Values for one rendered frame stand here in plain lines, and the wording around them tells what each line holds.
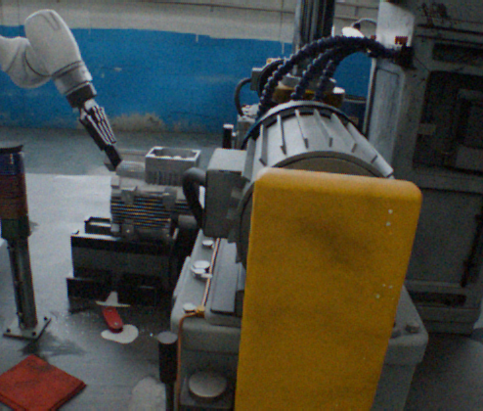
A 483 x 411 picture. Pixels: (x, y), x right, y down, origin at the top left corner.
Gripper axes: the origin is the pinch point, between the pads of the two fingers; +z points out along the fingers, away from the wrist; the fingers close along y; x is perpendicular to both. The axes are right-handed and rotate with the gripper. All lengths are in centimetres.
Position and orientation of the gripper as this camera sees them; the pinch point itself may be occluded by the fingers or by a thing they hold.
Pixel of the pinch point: (114, 158)
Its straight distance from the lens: 129.8
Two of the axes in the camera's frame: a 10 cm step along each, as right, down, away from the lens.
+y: 0.3, -3.5, 9.4
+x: -9.0, 3.9, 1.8
